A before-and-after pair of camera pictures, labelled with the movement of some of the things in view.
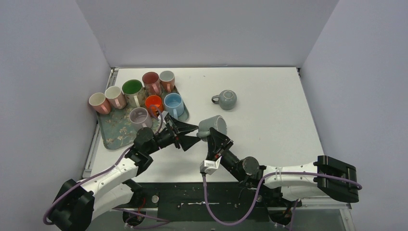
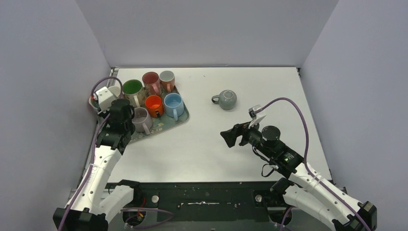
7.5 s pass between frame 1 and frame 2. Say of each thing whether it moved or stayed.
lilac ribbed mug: stayed
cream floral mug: stayed
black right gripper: moved
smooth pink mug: stayed
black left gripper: moved
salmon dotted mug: stayed
